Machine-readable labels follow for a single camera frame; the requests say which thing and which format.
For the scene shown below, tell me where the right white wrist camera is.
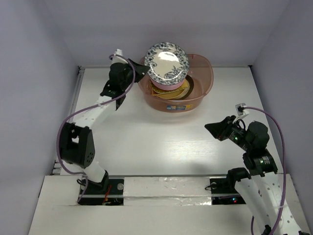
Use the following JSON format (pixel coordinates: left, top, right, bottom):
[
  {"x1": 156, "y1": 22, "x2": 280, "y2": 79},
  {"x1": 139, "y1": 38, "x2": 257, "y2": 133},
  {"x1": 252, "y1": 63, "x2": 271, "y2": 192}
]
[{"x1": 235, "y1": 103, "x2": 249, "y2": 121}]

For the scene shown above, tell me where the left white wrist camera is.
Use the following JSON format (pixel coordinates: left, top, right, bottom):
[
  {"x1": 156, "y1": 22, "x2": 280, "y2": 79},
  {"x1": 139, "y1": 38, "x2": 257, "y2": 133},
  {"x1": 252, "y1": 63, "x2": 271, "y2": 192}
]
[{"x1": 113, "y1": 49, "x2": 124, "y2": 59}]

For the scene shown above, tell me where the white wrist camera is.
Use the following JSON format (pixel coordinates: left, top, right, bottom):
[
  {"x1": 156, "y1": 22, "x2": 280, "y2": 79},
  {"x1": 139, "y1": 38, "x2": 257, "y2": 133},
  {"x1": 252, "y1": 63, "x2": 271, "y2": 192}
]
[
  {"x1": 113, "y1": 49, "x2": 124, "y2": 59},
  {"x1": 235, "y1": 103, "x2": 249, "y2": 121}
]

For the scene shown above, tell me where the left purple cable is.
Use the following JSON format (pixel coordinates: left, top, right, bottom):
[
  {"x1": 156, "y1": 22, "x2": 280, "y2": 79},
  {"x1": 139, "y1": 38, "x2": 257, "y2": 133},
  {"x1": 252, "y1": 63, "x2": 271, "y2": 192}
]
[{"x1": 56, "y1": 55, "x2": 136, "y2": 204}]

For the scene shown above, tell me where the dark rimmed cream plate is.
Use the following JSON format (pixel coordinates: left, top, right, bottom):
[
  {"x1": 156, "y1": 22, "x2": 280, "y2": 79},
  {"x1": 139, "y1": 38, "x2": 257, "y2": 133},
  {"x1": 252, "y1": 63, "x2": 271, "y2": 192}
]
[{"x1": 181, "y1": 75, "x2": 194, "y2": 99}]

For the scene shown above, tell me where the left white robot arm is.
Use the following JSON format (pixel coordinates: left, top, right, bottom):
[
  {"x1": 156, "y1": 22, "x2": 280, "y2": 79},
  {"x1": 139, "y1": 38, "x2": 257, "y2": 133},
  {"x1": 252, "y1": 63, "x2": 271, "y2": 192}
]
[{"x1": 57, "y1": 57, "x2": 150, "y2": 193}]

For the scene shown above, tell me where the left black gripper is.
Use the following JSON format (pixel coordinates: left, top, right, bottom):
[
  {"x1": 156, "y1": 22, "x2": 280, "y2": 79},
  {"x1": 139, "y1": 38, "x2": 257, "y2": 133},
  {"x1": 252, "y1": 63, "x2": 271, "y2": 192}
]
[{"x1": 120, "y1": 59, "x2": 149, "y2": 91}]

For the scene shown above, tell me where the translucent pink plastic bin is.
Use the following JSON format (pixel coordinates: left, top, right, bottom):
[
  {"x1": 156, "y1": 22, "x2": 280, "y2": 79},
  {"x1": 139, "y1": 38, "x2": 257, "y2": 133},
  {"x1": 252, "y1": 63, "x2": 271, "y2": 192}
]
[{"x1": 138, "y1": 54, "x2": 214, "y2": 113}]

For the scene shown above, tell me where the round orange plastic plate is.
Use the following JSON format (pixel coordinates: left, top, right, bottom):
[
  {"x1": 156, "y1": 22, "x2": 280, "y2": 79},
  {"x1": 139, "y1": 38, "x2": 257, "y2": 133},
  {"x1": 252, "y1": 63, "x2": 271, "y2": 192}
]
[{"x1": 156, "y1": 87, "x2": 190, "y2": 99}]

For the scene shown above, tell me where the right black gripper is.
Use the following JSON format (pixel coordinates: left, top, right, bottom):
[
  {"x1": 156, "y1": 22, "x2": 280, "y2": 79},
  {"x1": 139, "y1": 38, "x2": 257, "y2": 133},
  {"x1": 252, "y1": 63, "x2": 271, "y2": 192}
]
[{"x1": 203, "y1": 115, "x2": 252, "y2": 151}]

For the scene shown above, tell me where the rectangular green bamboo tray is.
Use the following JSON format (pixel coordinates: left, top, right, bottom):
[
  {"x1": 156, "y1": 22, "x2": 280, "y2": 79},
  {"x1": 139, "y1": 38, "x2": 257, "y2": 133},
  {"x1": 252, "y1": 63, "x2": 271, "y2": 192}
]
[{"x1": 150, "y1": 81, "x2": 190, "y2": 94}]

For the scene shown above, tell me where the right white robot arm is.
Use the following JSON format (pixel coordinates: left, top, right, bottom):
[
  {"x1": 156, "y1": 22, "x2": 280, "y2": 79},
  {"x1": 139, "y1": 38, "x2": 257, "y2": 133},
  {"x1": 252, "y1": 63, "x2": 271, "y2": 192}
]
[{"x1": 205, "y1": 116, "x2": 305, "y2": 235}]

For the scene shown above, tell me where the white foam front panel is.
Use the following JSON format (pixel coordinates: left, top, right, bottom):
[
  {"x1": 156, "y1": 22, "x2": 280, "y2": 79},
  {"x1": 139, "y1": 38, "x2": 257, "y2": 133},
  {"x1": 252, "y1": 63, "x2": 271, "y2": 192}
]
[{"x1": 123, "y1": 177, "x2": 212, "y2": 207}]

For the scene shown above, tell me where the metal side rail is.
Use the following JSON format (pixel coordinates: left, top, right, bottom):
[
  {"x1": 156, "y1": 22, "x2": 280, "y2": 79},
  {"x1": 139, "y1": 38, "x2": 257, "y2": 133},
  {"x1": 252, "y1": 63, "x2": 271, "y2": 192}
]
[{"x1": 53, "y1": 66, "x2": 85, "y2": 176}]

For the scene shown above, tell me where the blue floral ceramic plate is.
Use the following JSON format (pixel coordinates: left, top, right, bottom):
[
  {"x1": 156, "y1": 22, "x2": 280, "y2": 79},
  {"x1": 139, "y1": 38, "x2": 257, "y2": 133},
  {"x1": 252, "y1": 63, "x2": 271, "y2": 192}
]
[{"x1": 144, "y1": 42, "x2": 190, "y2": 86}]

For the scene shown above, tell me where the pink plastic plate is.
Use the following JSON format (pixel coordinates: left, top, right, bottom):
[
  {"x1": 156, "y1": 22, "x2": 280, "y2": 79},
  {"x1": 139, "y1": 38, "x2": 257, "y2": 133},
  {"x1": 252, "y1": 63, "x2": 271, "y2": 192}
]
[{"x1": 150, "y1": 79, "x2": 184, "y2": 91}]

